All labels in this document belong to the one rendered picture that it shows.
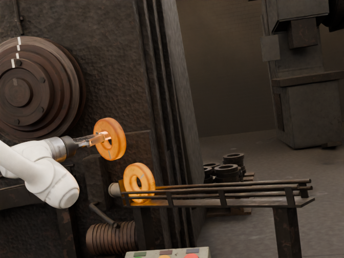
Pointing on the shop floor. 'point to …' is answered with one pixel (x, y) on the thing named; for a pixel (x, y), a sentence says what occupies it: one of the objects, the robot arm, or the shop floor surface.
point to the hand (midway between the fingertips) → (108, 134)
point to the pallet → (236, 165)
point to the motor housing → (112, 239)
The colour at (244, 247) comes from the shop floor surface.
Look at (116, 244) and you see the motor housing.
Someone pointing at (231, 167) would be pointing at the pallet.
